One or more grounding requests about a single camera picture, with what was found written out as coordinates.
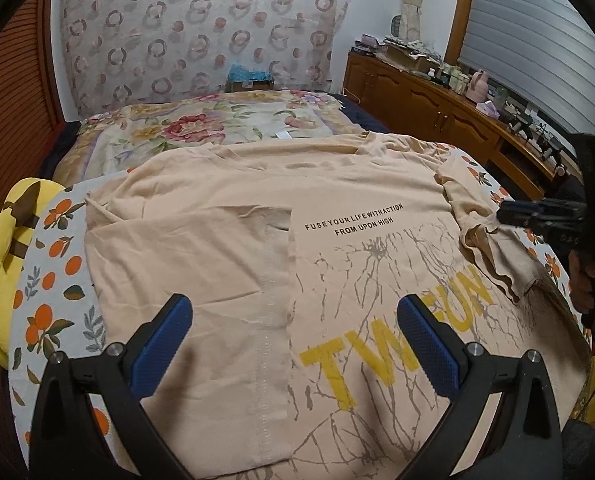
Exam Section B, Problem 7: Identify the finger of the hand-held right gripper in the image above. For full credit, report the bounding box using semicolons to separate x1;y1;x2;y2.
500;199;585;217
496;210;585;240

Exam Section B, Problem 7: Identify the person's right hand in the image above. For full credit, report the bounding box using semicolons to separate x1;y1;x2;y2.
567;250;595;313

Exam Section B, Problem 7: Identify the small cardboard box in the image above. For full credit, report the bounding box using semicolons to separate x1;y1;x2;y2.
226;79;274;93

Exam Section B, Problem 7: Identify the circle patterned wall cloth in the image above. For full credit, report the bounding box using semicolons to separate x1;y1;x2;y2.
52;0;354;118

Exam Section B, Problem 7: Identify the pink jug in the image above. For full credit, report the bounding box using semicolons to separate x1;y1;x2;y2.
465;69;489;102

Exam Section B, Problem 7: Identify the floral blanket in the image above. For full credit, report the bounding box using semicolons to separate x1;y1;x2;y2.
52;89;363;183

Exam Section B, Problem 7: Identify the grey window blind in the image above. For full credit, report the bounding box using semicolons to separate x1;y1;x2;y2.
460;0;595;126

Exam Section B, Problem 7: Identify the beige printed t-shirt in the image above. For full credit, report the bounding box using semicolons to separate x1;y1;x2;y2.
84;130;592;480

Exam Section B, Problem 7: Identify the blue plastic packet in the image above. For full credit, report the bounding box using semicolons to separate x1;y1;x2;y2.
227;63;273;83

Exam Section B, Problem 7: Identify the pile of papers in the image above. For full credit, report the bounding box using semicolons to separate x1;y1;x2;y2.
377;35;435;72

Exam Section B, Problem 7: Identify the yellow patterned cloth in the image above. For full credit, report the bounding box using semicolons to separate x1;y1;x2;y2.
577;350;595;421

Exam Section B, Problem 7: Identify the orange fruit print bedsheet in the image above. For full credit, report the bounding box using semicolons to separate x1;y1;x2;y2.
7;145;595;480

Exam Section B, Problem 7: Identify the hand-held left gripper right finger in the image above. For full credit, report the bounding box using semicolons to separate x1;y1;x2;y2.
396;294;564;480

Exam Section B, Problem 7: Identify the dark blue mattress cover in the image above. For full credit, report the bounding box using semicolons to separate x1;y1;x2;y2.
335;94;398;135

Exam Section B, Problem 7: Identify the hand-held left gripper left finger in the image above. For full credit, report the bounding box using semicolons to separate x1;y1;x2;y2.
30;294;194;480

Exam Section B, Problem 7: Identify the wooden louvered door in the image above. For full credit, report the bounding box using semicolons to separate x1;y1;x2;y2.
0;0;60;246

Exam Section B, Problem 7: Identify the wooden cabinet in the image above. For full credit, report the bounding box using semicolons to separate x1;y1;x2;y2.
344;49;585;201

